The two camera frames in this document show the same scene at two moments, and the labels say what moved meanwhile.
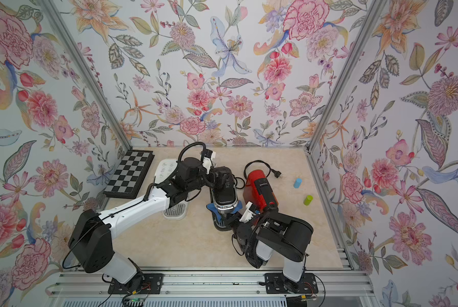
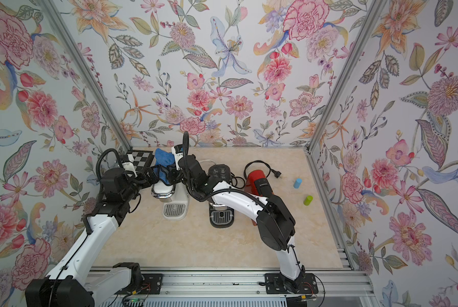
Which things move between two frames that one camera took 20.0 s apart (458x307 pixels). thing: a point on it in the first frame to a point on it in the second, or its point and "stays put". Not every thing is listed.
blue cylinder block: x=297 y=183 stays put
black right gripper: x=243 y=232 to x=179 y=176
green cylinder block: x=307 y=200 stays put
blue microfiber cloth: x=215 y=213 to x=163 y=158
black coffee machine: x=223 y=196 stays put
